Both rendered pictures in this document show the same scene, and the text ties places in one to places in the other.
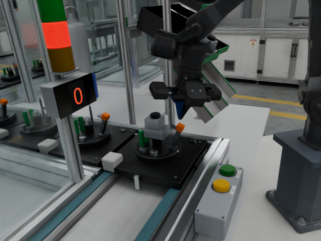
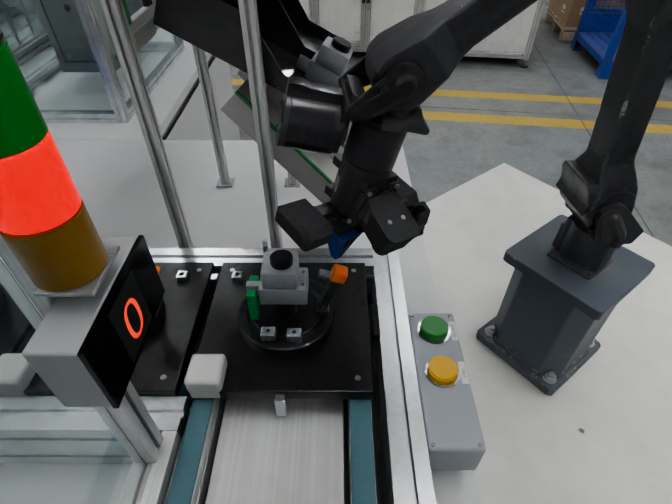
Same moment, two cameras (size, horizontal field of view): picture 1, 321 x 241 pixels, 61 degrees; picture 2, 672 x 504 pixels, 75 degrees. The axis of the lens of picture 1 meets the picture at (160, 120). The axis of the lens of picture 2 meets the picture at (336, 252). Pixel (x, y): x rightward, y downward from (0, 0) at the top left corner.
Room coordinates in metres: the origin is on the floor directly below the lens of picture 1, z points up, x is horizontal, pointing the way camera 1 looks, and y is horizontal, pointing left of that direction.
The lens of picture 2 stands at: (0.31, 0.14, 1.48)
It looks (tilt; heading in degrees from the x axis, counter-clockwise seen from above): 42 degrees down; 333
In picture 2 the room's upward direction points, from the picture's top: straight up
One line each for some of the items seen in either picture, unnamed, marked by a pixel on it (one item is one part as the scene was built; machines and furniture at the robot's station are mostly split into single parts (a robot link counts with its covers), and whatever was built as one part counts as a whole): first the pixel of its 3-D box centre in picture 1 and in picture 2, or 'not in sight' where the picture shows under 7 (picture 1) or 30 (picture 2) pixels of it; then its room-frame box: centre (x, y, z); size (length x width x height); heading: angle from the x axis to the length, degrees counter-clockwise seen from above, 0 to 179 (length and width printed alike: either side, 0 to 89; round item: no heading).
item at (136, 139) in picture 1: (157, 154); (288, 322); (0.71, 0.01, 0.96); 0.24 x 0.24 x 0.02; 63
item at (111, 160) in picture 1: (112, 162); (207, 375); (0.67, 0.15, 0.97); 0.05 x 0.05 x 0.04; 63
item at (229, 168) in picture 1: (227, 171); (434, 329); (0.60, -0.17, 0.96); 0.04 x 0.04 x 0.02
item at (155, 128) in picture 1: (153, 124); (275, 275); (0.71, 0.02, 1.06); 0.08 x 0.04 x 0.07; 63
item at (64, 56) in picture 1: (61, 58); (56, 241); (0.60, 0.21, 1.28); 0.05 x 0.05 x 0.05
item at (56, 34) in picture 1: (56, 34); (21, 178); (0.60, 0.21, 1.33); 0.05 x 0.05 x 0.05
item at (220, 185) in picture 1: (221, 186); (442, 371); (0.54, -0.14, 0.96); 0.04 x 0.04 x 0.02
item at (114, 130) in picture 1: (88, 127); (105, 298); (0.83, 0.24, 1.01); 0.24 x 0.24 x 0.13; 63
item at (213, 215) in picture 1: (220, 196); (438, 384); (0.54, -0.14, 0.93); 0.21 x 0.07 x 0.06; 153
